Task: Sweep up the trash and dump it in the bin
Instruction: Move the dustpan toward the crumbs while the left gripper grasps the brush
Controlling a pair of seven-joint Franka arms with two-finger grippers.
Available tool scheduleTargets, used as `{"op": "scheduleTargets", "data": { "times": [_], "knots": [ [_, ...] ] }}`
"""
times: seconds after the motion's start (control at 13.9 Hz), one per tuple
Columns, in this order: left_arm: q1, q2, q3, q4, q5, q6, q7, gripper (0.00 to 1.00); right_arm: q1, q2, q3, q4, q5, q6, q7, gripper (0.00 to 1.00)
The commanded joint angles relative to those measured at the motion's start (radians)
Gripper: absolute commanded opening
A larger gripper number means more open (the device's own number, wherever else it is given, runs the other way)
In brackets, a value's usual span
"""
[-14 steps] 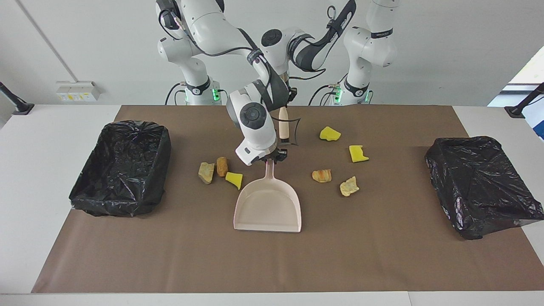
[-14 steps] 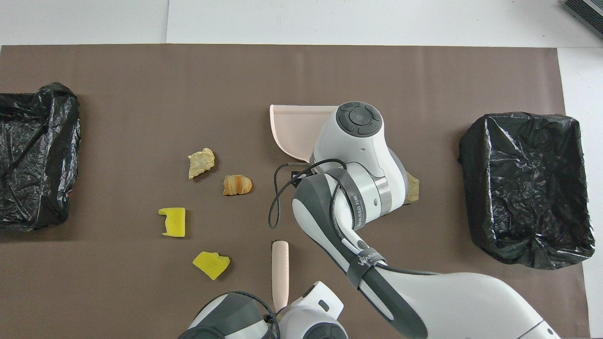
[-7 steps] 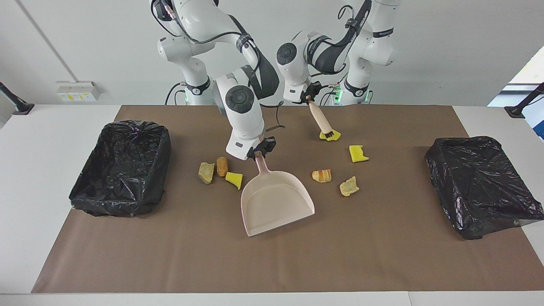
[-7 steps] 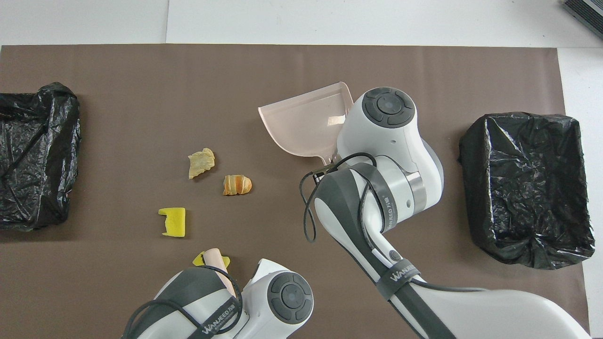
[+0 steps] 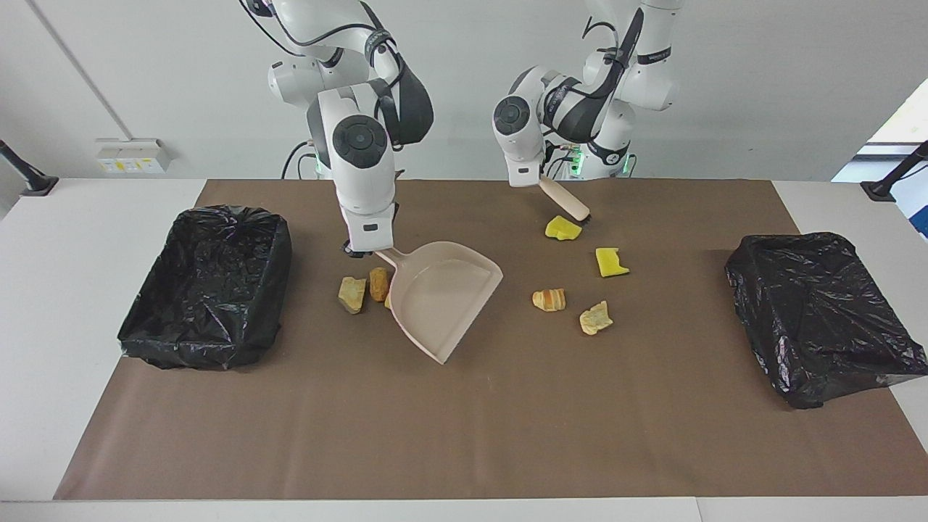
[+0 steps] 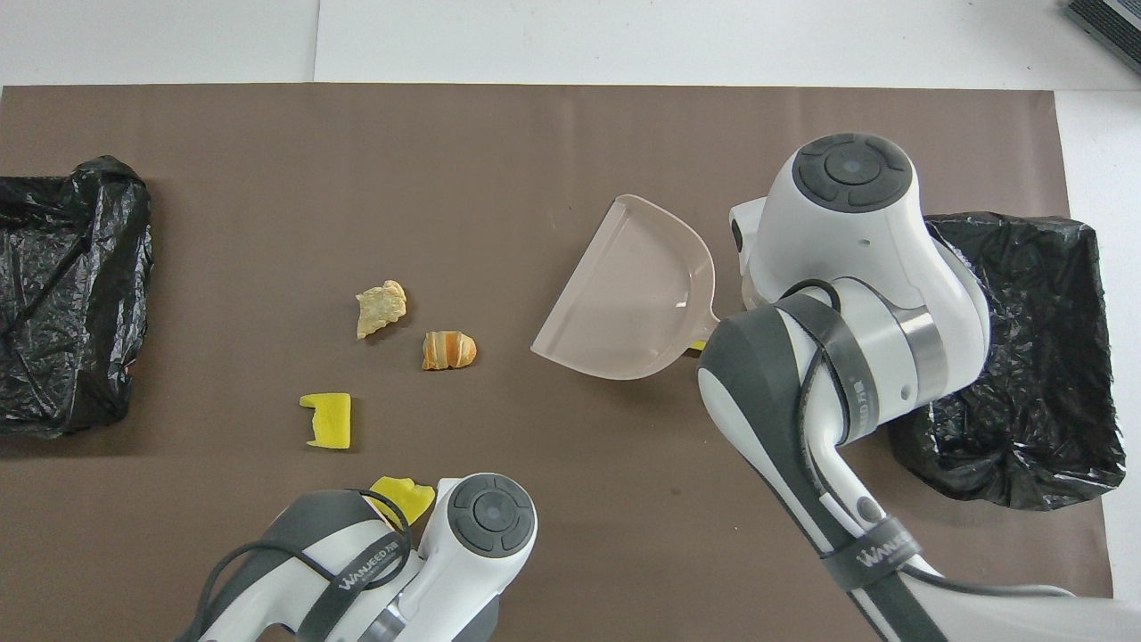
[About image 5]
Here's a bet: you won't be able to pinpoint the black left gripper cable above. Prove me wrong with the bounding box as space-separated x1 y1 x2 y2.
580 7 642 99

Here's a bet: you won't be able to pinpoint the bright window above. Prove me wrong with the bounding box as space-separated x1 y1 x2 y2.
832 78 928 240

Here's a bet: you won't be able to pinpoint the black right base cable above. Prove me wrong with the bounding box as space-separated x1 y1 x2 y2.
281 140 320 180

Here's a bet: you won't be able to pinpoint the lumpy yellow sponge piece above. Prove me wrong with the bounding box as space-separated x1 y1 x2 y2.
545 215 583 241

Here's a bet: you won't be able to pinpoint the notched yellow sponge piece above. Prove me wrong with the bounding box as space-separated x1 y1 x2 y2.
596 248 630 278

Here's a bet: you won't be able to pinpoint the white wall socket box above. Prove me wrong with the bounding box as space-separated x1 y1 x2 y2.
95 138 173 175

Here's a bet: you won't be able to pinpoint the pink plastic dustpan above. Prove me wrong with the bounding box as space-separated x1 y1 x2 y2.
376 241 504 365

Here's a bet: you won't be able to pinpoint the grey-yellow sponge chunk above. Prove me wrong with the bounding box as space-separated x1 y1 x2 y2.
338 276 368 315

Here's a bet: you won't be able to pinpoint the grey wall conduit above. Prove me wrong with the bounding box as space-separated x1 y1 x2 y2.
29 0 136 141

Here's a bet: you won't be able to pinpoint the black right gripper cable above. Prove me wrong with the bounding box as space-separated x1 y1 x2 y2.
243 0 407 146

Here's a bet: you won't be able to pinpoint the pale yellow piece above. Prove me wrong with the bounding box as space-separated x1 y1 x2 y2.
579 301 613 336

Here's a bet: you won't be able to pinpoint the beige brush black bristles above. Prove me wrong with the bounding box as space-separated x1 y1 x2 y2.
538 176 592 223

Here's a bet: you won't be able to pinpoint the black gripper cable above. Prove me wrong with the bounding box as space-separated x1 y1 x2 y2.
580 7 642 99
243 0 407 146

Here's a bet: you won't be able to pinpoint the bin with black bag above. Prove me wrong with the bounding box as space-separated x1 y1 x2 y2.
117 205 293 371
724 232 928 410

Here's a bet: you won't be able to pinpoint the brown paper table mat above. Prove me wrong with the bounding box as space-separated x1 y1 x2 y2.
53 179 928 501

